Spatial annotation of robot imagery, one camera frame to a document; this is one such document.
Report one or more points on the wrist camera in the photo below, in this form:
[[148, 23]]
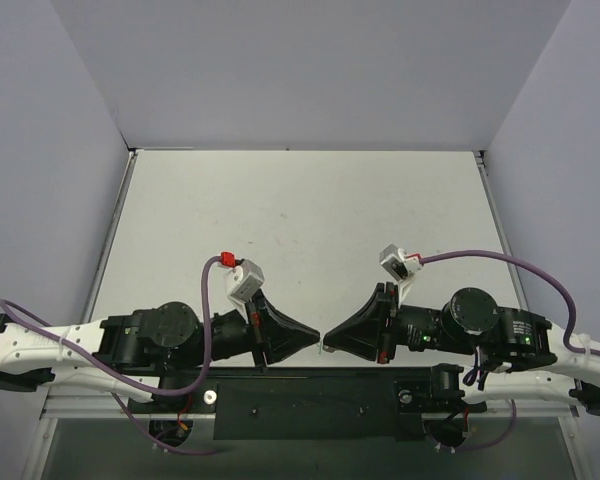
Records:
[[398, 263], [243, 281]]

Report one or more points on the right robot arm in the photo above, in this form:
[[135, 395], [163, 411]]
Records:
[[517, 354]]

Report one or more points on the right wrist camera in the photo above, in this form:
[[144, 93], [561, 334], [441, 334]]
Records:
[[398, 263]]

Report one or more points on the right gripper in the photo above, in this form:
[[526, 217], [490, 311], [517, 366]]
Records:
[[386, 323]]

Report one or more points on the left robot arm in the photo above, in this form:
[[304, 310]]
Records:
[[135, 354]]

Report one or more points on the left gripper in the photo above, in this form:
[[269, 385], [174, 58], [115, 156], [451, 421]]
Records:
[[258, 333]]

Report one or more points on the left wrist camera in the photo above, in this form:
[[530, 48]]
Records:
[[243, 281]]

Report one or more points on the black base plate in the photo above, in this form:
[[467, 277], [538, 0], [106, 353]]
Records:
[[328, 403]]

